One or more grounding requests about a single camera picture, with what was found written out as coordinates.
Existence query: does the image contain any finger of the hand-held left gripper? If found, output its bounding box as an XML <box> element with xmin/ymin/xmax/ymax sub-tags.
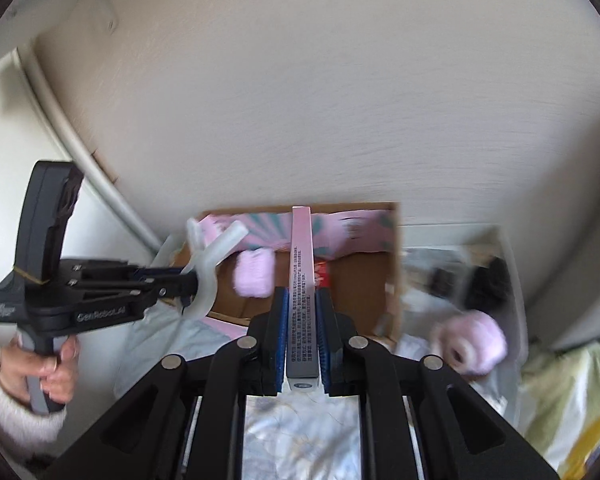
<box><xmin>129</xmin><ymin>282</ymin><xmax>202</xmax><ymax>310</ymax></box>
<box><xmin>130</xmin><ymin>266</ymin><xmax>199</xmax><ymax>287</ymax></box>

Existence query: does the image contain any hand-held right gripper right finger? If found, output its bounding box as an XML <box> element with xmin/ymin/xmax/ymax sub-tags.
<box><xmin>316</xmin><ymin>289</ymin><xmax>563</xmax><ymax>480</ymax></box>

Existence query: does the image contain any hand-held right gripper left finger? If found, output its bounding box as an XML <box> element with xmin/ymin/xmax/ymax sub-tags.
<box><xmin>45</xmin><ymin>287</ymin><xmax>289</xmax><ymax>480</ymax></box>

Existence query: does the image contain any white plastic hanger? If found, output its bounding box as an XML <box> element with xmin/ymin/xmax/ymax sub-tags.
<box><xmin>180</xmin><ymin>217</ymin><xmax>251</xmax><ymax>320</ymax></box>

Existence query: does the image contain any cardboard box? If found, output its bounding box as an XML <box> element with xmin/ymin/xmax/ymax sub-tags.
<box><xmin>155</xmin><ymin>201</ymin><xmax>403</xmax><ymax>341</ymax></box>

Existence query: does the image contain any slim pink box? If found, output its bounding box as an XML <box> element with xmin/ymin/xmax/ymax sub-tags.
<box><xmin>285</xmin><ymin>205</ymin><xmax>326</xmax><ymax>393</ymax></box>

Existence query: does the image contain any black fluffy item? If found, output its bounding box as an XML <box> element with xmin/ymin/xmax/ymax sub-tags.
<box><xmin>467</xmin><ymin>255</ymin><xmax>513</xmax><ymax>311</ymax></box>

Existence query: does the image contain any white plastic bin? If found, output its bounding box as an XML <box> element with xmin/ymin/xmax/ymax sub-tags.
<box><xmin>395</xmin><ymin>224</ymin><xmax>531</xmax><ymax>426</ymax></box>

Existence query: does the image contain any person's left forearm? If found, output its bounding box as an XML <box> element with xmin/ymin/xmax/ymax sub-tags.
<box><xmin>0</xmin><ymin>347</ymin><xmax>68</xmax><ymax>461</ymax></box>

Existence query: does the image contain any person's left hand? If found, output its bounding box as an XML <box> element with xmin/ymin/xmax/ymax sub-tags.
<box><xmin>0</xmin><ymin>335</ymin><xmax>81</xmax><ymax>404</ymax></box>

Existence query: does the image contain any beige tape strip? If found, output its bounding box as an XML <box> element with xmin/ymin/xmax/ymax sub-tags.
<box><xmin>92</xmin><ymin>147</ymin><xmax>121</xmax><ymax>183</ymax></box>

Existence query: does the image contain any pale pink fluffy cloth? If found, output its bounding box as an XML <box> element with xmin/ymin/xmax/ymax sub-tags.
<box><xmin>232</xmin><ymin>247</ymin><xmax>276</xmax><ymax>300</ymax></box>

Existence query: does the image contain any light printed cloth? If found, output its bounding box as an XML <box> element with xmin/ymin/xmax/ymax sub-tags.
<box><xmin>112</xmin><ymin>305</ymin><xmax>521</xmax><ymax>480</ymax></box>

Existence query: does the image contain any pink printed paper lining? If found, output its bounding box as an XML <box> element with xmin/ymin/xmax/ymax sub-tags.
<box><xmin>195</xmin><ymin>210</ymin><xmax>396</xmax><ymax>261</ymax></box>

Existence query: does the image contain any clear plastic wrapper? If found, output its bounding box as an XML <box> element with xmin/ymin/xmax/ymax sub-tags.
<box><xmin>402</xmin><ymin>246</ymin><xmax>468</xmax><ymax>311</ymax></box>

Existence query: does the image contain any green patterned blanket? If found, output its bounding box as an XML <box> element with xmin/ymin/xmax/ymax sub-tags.
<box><xmin>517</xmin><ymin>345</ymin><xmax>600</xmax><ymax>476</ymax></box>

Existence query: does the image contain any yellow item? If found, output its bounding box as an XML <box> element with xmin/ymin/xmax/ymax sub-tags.
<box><xmin>562</xmin><ymin>410</ymin><xmax>600</xmax><ymax>476</ymax></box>

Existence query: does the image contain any white window frame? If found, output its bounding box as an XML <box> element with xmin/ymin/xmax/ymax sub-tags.
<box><xmin>12</xmin><ymin>45</ymin><xmax>163</xmax><ymax>258</ymax></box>

